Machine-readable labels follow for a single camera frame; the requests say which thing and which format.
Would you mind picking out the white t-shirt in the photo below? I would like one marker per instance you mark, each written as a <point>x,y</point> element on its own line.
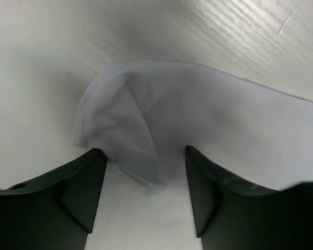
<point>143,114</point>

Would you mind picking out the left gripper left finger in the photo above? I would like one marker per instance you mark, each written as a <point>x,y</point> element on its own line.
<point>55,210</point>

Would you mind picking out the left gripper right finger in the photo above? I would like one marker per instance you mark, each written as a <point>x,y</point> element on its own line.
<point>233,213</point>

